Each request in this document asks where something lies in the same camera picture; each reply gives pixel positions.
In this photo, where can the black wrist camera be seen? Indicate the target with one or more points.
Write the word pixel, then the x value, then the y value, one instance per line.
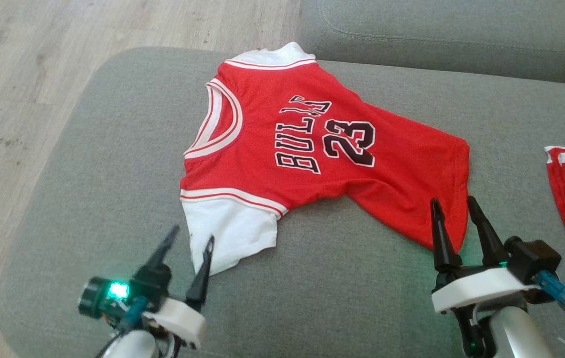
pixel 148 283
pixel 535 258

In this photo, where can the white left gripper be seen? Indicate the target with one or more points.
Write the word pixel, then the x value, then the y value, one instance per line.
pixel 183 323

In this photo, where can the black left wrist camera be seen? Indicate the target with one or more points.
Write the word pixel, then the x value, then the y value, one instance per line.
pixel 148 283

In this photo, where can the red Bulls 23 jersey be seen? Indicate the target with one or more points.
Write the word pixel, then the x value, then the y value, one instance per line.
pixel 262 114

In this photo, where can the grey sofa seat cushion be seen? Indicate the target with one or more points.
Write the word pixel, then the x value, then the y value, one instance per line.
pixel 113 174

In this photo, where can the grey sofa back cushion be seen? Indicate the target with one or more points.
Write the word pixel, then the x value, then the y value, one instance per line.
pixel 461 35

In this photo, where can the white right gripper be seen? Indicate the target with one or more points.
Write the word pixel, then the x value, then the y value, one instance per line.
pixel 481 288

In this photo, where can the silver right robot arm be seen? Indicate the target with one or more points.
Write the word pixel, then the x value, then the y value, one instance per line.
pixel 516 333

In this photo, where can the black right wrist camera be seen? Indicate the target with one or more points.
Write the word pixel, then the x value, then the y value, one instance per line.
pixel 535 258

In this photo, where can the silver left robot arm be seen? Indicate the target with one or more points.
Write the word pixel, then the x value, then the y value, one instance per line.
pixel 133 348

